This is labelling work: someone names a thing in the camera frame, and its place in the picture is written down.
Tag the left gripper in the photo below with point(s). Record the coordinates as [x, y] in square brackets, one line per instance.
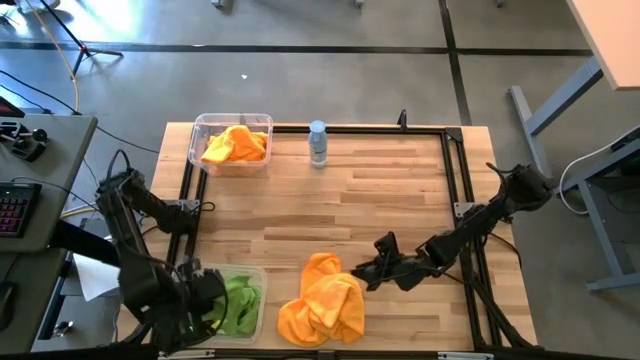
[207, 287]

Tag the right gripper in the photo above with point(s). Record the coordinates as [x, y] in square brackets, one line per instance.
[417, 270]

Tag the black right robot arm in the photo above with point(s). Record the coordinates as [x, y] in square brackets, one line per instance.
[480, 220]

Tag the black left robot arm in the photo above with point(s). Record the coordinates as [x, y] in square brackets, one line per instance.
[135, 280]

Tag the clear plastic bin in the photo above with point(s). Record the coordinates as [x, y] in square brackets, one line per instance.
[250, 120]
[252, 270]

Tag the white paper sheet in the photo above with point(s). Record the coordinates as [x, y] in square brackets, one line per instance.
[92, 280]

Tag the black desk crossbar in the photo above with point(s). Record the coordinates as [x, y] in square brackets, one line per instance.
[85, 242]

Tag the blue-capped spray bottle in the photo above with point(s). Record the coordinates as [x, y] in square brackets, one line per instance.
[318, 142]

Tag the silver caster wheel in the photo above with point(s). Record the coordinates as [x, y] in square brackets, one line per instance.
[62, 328]

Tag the grey side desk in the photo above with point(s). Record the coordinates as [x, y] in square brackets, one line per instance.
[60, 160]

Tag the black computer mouse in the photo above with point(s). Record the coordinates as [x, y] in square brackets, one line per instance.
[5, 305]

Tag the black keyboard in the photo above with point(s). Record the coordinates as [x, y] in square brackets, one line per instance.
[17, 210]

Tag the grey metal table leg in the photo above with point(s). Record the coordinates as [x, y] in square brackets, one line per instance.
[522, 112]

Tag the black tripod stand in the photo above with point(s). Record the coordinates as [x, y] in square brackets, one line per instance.
[84, 50]

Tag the black device with red edge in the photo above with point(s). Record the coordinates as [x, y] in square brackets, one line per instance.
[7, 107]

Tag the white tabletop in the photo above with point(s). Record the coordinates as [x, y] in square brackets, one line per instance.
[610, 35]

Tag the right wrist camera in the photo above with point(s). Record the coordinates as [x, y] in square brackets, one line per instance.
[387, 245]

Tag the black aluminium table frame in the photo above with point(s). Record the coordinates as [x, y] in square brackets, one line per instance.
[360, 130]

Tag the black clamp mount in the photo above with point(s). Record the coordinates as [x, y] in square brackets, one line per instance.
[402, 119]

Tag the grey metal desk frame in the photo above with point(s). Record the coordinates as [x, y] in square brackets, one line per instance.
[615, 281]

